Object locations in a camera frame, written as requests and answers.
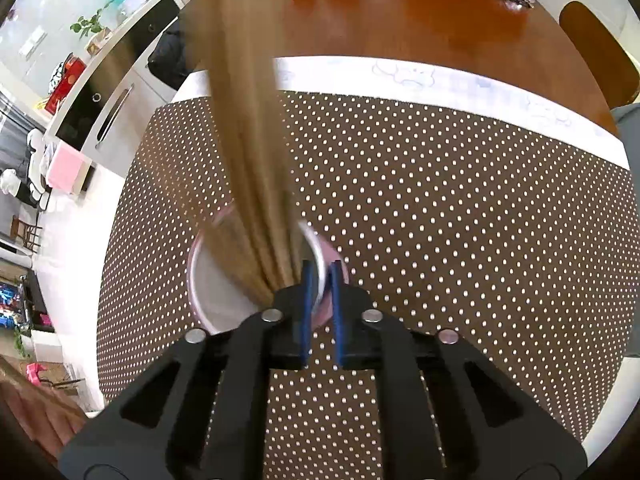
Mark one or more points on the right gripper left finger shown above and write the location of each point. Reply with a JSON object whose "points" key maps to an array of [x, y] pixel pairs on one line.
{"points": [[199, 411]]}

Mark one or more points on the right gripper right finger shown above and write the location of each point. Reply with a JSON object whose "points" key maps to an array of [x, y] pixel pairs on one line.
{"points": [[444, 410]]}

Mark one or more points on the wooden chopstick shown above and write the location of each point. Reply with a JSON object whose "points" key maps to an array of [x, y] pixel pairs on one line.
{"points": [[260, 175], [225, 36]]}

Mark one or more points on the pink cylindrical cup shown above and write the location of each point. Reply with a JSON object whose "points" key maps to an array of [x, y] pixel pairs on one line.
{"points": [[225, 284]]}

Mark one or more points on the brown polka dot placemat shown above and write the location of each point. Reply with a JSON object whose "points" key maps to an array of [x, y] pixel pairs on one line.
{"points": [[525, 245]]}

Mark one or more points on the pink blanket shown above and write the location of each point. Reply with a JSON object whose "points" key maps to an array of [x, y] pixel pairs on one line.
{"points": [[68, 170]]}

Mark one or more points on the white black sideboard cabinet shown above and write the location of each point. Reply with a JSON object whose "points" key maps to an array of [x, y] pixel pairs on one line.
{"points": [[107, 110]]}

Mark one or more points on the grey cushioned chair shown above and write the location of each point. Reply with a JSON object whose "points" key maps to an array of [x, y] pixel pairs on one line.
{"points": [[627, 121]]}

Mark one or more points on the black jacket on chair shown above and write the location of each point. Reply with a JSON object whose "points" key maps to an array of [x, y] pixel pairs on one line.
{"points": [[178, 53]]}

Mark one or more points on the red tin box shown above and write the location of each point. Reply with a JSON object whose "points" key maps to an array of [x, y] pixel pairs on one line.
{"points": [[62, 80]]}

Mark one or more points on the brown wooden chair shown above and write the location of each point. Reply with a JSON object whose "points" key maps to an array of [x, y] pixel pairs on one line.
{"points": [[611, 66]]}

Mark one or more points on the small green potted plant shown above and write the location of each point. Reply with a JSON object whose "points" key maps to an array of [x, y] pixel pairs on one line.
{"points": [[91, 28]]}

